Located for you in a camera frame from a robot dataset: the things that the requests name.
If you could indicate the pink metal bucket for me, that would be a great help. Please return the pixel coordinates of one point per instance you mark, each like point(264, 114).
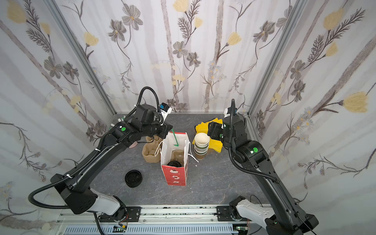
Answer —
point(133, 144)

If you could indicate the yellow paper napkins stack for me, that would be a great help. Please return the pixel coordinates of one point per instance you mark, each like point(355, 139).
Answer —
point(203, 128)

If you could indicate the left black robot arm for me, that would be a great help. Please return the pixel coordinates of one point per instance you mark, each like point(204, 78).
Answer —
point(147, 119)

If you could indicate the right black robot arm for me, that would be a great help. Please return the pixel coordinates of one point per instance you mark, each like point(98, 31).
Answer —
point(284, 216)

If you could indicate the red white paper bag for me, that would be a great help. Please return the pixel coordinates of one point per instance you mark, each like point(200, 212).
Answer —
point(175, 176)

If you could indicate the stack of paper cups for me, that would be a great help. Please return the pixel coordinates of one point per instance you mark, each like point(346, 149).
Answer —
point(201, 145)

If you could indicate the brown pulp cup carrier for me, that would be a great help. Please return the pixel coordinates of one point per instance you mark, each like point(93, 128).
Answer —
point(151, 150)

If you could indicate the green straw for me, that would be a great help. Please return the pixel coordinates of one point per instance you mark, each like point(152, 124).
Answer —
point(174, 135)

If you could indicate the black plastic cup lid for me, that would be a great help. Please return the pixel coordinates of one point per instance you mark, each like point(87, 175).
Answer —
point(174, 164)

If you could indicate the stack of black lids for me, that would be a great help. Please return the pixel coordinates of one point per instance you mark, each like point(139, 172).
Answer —
point(133, 178)

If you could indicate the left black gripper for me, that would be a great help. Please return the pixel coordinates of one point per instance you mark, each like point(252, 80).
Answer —
point(166, 129)

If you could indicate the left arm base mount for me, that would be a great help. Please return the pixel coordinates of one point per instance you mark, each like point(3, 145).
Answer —
point(128, 214)

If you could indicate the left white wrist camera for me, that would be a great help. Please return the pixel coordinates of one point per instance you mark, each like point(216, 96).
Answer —
point(165, 110)

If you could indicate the single brown pulp carrier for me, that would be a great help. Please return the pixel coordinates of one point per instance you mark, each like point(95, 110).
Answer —
point(178, 156)

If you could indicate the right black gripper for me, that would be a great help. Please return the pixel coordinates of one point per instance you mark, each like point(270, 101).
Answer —
point(211, 130)

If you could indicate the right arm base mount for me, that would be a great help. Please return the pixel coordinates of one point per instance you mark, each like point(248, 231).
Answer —
point(229, 214)

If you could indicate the green and white straws bundle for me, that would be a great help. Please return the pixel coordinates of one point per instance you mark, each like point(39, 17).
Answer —
point(116, 119)

